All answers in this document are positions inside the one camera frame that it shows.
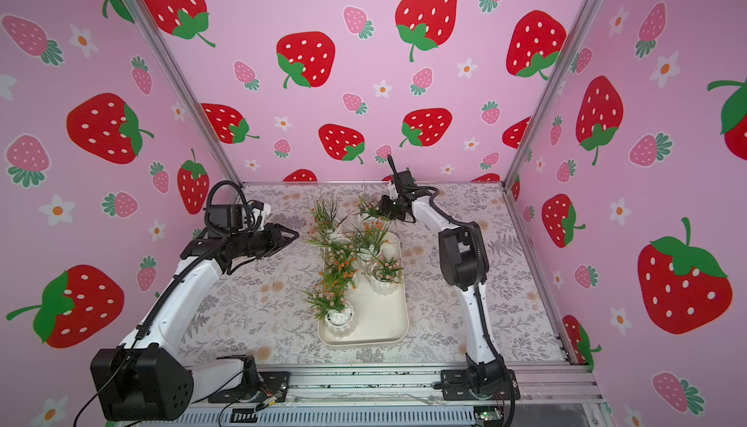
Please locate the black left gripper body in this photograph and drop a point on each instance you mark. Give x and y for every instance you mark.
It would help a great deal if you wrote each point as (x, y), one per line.
(255, 244)

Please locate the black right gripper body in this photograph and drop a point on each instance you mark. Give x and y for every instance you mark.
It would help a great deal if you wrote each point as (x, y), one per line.
(394, 206)

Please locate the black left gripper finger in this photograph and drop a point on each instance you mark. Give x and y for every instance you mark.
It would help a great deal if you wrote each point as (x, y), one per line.
(277, 244)
(279, 232)

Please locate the potted plant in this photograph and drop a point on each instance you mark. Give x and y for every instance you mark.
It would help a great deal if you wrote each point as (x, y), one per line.
(329, 294)
(327, 229)
(368, 211)

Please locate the white pot orange flower plant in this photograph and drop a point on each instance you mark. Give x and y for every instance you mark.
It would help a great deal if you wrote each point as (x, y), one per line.
(368, 240)

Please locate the white pot pink flower plant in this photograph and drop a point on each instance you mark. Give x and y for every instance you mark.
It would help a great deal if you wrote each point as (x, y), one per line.
(385, 275)

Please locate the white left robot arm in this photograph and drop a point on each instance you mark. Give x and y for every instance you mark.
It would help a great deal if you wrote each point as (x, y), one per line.
(142, 378)

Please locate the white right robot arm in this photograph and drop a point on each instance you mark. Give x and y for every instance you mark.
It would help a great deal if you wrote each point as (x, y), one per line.
(464, 266)

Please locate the cream storage tray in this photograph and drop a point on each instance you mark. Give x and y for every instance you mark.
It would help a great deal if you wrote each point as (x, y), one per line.
(380, 319)

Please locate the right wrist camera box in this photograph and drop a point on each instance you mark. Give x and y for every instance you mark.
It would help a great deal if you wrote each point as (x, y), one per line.
(400, 183)

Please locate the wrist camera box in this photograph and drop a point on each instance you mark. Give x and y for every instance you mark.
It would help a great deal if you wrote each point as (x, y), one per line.
(400, 183)
(234, 219)

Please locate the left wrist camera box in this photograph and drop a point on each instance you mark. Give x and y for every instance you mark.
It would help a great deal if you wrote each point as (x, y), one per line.
(234, 219)

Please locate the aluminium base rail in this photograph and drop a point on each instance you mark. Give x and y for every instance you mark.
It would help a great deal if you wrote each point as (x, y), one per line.
(547, 394)

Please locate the silver corner frame post left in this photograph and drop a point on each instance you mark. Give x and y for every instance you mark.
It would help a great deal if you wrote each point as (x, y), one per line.
(152, 35)

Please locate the silver corner frame post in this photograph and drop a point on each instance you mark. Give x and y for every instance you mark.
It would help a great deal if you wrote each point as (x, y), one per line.
(152, 35)
(576, 35)

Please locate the silver corner frame post right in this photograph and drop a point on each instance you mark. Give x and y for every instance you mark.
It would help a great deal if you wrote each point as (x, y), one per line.
(576, 35)

